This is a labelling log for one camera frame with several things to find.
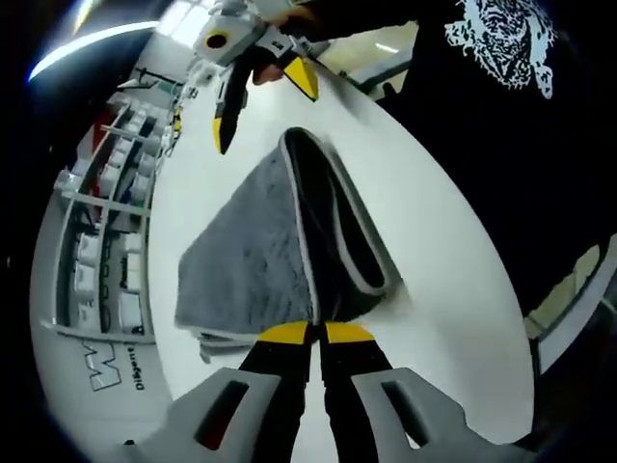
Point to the grey towel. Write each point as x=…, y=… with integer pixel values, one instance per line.
x=250, y=251

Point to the person's right hand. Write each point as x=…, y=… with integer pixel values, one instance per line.
x=267, y=75

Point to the yellow tipped spare gripper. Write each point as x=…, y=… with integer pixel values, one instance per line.
x=177, y=123

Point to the grey metal shelf rack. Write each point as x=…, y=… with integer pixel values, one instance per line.
x=111, y=207

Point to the ceiling light strip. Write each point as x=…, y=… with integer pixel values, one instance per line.
x=72, y=53

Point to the row of white storage bins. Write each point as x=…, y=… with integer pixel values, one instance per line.
x=130, y=308

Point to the person in black shirt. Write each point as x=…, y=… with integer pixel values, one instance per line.
x=482, y=169

